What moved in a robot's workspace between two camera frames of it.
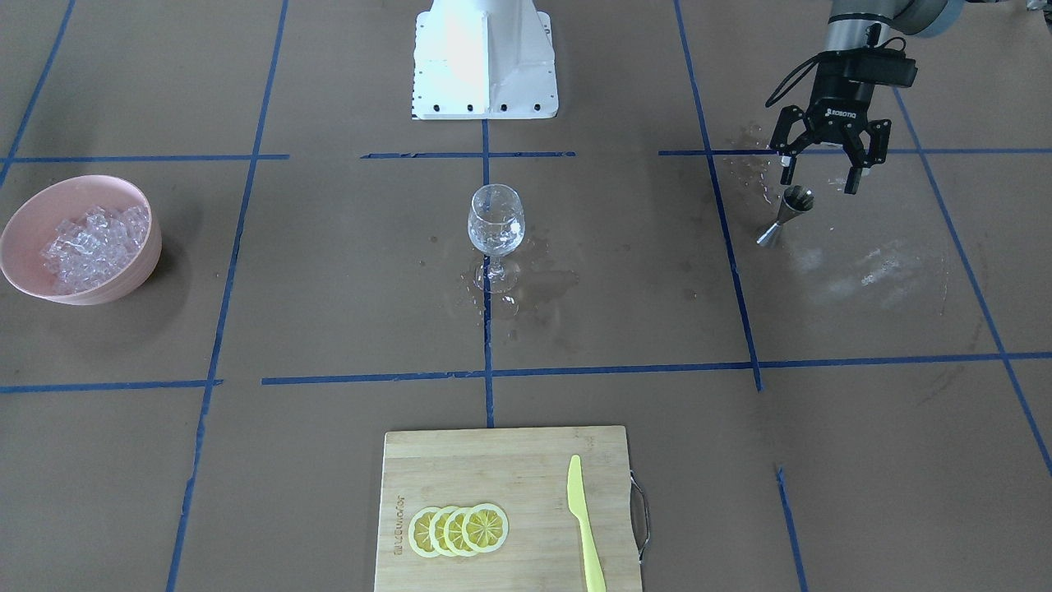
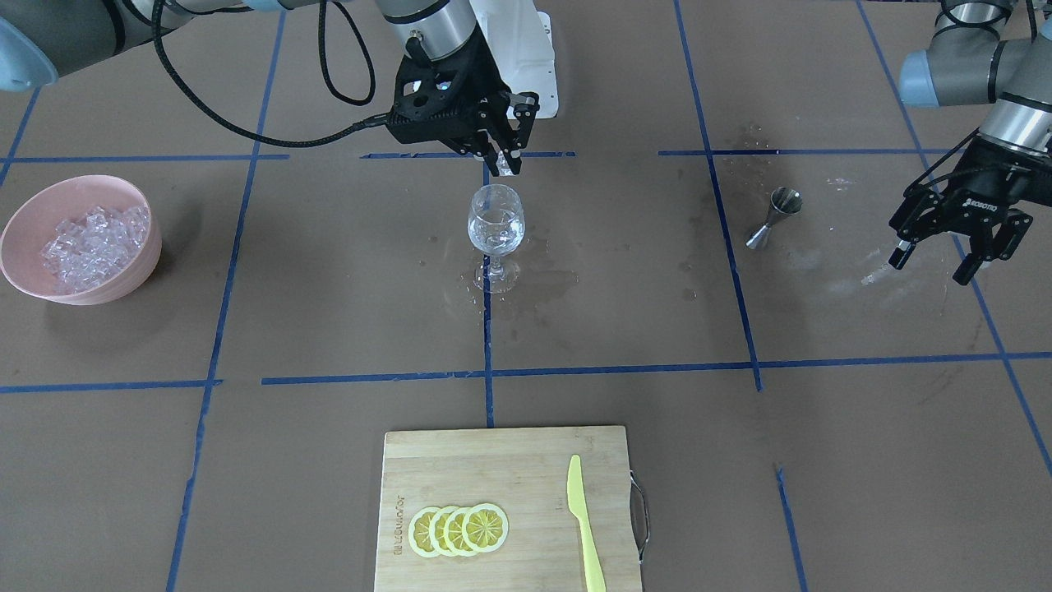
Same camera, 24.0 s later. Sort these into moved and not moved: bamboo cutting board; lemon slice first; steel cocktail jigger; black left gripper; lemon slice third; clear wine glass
Moved: black left gripper; steel cocktail jigger
Not moved: lemon slice first; clear wine glass; bamboo cutting board; lemon slice third
